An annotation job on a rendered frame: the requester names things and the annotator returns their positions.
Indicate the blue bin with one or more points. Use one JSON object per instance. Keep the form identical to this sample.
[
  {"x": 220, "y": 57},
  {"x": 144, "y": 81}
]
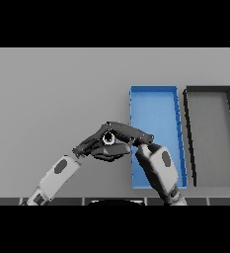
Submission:
[{"x": 152, "y": 112}]

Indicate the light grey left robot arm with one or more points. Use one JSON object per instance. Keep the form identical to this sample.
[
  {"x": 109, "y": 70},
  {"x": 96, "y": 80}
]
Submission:
[{"x": 59, "y": 173}]

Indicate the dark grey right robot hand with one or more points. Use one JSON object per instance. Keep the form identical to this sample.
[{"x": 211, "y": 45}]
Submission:
[{"x": 129, "y": 131}]

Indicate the dark grey bin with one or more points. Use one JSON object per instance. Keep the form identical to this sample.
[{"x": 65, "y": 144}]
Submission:
[{"x": 212, "y": 138}]

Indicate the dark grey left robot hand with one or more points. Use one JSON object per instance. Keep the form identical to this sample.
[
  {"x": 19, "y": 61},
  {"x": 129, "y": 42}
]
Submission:
[{"x": 110, "y": 152}]

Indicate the blue pipe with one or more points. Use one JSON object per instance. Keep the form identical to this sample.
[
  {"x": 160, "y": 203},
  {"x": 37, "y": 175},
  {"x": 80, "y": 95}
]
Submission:
[{"x": 109, "y": 138}]

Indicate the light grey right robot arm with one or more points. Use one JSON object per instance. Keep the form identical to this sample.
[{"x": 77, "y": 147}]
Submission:
[{"x": 159, "y": 168}]

